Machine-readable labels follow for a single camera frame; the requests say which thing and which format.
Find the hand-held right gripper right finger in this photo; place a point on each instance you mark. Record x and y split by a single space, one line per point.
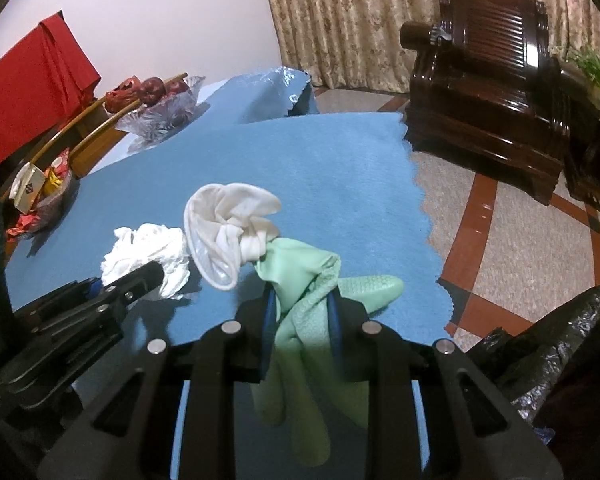
335 322

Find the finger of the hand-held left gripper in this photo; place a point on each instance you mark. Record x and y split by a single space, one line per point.
140 277
55 305

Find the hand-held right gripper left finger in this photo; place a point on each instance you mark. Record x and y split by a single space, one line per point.
267 320

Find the white tissue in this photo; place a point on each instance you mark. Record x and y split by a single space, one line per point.
145 252

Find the green rubber glove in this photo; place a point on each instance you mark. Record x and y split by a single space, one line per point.
305 310

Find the black-lined trash bin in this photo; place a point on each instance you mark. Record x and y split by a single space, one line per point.
555 360

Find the glass snack dish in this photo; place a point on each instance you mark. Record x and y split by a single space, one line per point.
50 205

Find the white cardboard box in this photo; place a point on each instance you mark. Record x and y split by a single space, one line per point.
27 187

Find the blue felt tablecloth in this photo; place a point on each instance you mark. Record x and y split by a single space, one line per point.
305 170

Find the glass fruit bowl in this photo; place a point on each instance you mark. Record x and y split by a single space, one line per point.
160 117

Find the red cloth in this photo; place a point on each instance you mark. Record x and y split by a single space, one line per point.
30 90

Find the dark red apples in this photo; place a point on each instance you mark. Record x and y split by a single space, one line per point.
155 91

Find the shiny blue plastic table cover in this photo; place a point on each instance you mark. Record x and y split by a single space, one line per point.
265 97

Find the dark wooden armchair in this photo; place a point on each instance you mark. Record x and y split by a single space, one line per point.
480 90

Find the beige patterned curtain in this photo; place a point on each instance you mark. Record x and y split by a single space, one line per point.
355 20

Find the dark wooden side table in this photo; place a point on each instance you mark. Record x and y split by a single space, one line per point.
597 160

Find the green potted plant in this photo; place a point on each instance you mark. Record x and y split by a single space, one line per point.
597 72

